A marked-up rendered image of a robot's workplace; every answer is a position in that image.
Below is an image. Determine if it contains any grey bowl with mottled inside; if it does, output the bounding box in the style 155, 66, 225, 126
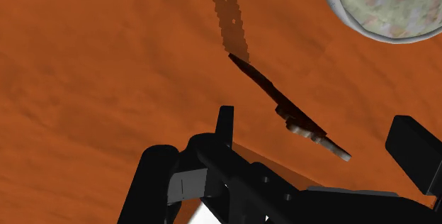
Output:
316, 0, 442, 45

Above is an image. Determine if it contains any dark brown slim kitchen tool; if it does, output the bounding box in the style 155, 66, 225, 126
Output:
228, 52, 353, 162

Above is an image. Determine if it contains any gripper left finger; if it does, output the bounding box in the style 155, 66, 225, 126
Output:
117, 105, 302, 224

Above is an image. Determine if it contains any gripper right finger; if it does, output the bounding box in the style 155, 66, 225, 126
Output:
385, 114, 442, 215

